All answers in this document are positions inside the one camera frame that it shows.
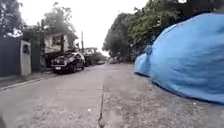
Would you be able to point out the parked vehicle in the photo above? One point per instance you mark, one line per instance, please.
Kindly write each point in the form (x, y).
(91, 59)

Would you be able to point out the dark pole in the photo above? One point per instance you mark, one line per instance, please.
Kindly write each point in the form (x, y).
(82, 41)

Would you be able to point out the black car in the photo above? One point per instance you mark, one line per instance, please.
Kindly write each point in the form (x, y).
(68, 61)

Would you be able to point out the row of trees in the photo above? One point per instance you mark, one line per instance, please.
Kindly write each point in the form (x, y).
(140, 30)

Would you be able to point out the grey concrete road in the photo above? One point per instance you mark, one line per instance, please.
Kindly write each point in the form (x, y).
(66, 100)

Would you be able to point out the pale house with dark roof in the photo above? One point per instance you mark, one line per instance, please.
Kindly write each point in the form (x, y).
(56, 41)

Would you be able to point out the tree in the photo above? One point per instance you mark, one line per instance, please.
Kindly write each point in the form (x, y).
(58, 18)
(8, 16)

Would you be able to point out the blue covered car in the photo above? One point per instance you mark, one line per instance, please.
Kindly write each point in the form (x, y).
(190, 56)

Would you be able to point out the grey pavement with kerb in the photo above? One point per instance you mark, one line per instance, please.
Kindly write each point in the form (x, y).
(20, 80)

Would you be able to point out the dark fence with white pillar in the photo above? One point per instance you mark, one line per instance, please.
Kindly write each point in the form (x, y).
(10, 56)

